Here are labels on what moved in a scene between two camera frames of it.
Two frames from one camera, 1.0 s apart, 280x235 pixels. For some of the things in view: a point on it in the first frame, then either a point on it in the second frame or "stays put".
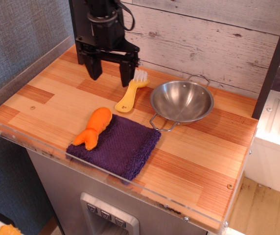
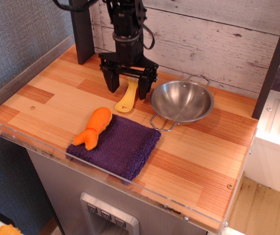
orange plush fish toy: [100, 119] stays put
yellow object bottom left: [9, 229] stays put
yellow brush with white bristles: [140, 80] stays put
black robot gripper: [105, 39] to [129, 58]
